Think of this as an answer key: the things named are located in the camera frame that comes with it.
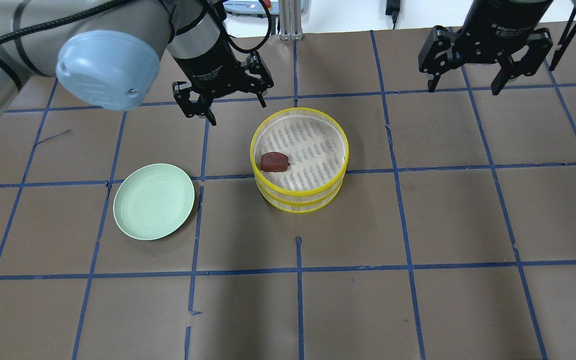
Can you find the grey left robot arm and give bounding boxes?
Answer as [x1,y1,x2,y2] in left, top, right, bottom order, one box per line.
[0,0,274,125]

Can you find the yellow rimmed steamer basket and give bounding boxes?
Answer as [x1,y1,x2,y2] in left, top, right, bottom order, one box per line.
[255,177,345,214]
[249,107,350,196]

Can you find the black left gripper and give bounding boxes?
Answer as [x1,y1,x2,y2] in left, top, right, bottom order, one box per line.
[170,38,274,126]

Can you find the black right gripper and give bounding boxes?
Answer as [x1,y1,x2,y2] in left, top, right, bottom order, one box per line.
[418,17,554,96]

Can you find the brown bun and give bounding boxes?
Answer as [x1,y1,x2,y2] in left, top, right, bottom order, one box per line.
[259,152,291,173]

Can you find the light green plate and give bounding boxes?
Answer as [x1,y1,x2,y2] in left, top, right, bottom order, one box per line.
[112,163,195,241]

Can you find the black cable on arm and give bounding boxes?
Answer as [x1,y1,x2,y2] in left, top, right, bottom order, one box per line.
[0,0,274,56]

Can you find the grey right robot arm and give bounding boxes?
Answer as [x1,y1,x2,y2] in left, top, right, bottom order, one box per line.
[417,0,576,95]

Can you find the teach pendant with red button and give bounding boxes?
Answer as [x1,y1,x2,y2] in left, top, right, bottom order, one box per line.
[223,0,312,18]

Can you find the aluminium profile post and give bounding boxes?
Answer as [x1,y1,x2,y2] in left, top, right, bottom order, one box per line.
[278,0,306,41]

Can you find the black power adapter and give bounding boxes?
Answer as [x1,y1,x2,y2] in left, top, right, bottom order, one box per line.
[384,0,402,28]

